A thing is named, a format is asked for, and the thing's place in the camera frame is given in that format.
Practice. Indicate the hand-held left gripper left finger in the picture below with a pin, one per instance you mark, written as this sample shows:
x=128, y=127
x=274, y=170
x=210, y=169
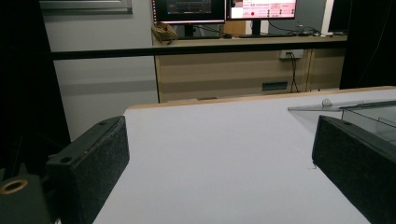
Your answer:
x=93, y=161

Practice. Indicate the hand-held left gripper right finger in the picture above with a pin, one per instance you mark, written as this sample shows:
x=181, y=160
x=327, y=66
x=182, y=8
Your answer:
x=351, y=161

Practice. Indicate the clear plastic box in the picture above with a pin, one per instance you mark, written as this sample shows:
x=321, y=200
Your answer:
x=373, y=119

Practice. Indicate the black monitor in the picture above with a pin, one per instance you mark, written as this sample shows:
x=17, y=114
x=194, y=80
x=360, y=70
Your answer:
x=339, y=15

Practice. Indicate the wooden desk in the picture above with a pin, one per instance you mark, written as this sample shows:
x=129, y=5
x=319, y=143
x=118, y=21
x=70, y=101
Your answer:
x=233, y=74

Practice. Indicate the tan crumpled bag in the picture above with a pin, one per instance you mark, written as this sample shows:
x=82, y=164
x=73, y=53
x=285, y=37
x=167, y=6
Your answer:
x=164, y=32

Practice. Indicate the grey framed board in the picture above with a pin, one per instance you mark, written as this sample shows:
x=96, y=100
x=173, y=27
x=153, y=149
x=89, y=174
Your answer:
x=85, y=6

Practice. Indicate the pink screen monitor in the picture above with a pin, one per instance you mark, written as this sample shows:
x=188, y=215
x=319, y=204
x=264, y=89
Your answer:
x=261, y=9

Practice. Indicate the dark screen monitor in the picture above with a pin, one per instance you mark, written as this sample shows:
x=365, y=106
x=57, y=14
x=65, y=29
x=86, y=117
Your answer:
x=188, y=11

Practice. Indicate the white wall socket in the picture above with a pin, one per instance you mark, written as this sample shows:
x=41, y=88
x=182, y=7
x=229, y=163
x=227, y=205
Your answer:
x=291, y=53

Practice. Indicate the black horizontal frame bar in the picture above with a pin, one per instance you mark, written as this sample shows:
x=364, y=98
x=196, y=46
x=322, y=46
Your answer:
x=186, y=49

